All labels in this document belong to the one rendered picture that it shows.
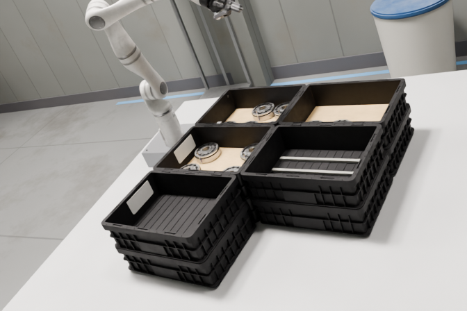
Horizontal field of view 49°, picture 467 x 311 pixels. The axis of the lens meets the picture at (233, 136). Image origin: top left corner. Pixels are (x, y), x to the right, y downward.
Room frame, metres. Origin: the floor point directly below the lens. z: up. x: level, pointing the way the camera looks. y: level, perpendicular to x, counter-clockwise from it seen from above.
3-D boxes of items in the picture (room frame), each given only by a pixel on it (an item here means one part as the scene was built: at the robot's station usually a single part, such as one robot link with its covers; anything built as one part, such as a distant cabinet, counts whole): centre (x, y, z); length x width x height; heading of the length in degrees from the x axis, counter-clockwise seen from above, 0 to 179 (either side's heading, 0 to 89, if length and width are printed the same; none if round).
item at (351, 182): (1.44, -0.22, 0.92); 0.40 x 0.30 x 0.02; 49
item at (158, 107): (2.14, 0.25, 1.03); 0.09 x 0.09 x 0.17; 57
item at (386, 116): (1.66, -0.41, 0.92); 0.40 x 0.30 x 0.02; 49
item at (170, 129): (2.15, 0.25, 0.87); 0.09 x 0.09 x 0.17; 57
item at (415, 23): (3.17, -1.40, 0.32); 0.52 x 0.52 x 0.63
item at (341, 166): (1.44, -0.22, 0.87); 0.40 x 0.30 x 0.11; 49
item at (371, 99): (1.66, -0.41, 0.87); 0.40 x 0.30 x 0.11; 49
